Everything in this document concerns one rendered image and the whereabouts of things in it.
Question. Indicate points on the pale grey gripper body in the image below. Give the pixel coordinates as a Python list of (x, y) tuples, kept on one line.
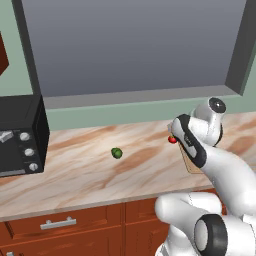
[(170, 127)]

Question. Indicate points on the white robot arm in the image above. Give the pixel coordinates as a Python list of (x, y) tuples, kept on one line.
[(230, 173)]

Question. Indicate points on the red tomato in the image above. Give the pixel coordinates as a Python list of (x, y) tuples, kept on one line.
[(172, 140)]

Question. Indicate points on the light wooden cutting board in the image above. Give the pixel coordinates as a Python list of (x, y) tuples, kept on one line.
[(188, 165)]

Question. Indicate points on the green bell pepper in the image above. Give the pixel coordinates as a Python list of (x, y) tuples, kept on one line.
[(116, 153)]

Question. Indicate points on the narrow reddish brown drawer front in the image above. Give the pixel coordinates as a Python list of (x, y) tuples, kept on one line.
[(141, 210)]

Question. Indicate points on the grey framed window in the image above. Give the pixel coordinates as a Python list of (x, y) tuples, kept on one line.
[(133, 46)]

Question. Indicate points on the reddish brown cupboard door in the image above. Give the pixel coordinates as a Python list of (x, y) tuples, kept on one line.
[(76, 245), (143, 238)]

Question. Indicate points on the wide reddish brown drawer front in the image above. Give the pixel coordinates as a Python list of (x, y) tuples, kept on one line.
[(93, 218)]

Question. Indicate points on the silver toaster oven knob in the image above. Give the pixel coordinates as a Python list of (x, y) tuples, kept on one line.
[(24, 136), (29, 152), (33, 166)]

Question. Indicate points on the black toaster oven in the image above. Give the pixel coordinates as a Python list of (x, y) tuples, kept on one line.
[(20, 133)]

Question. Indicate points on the reddish brown wall cupboard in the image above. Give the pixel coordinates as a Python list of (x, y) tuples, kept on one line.
[(3, 53)]

